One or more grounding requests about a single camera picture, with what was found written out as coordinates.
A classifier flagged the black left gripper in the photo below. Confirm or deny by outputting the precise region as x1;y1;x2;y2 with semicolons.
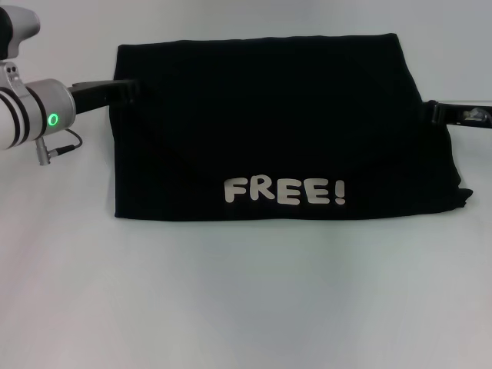
68;78;140;115

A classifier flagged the black t-shirt with FREE print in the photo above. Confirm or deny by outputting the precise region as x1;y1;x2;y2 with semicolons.
108;33;474;222

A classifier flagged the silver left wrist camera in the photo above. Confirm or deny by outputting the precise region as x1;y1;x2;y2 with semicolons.
0;7;42;91

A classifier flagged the left arm cable with plug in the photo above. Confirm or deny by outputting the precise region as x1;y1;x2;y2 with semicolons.
35;128;84;168

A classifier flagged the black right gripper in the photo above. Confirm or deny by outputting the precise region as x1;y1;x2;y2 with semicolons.
421;98;492;128

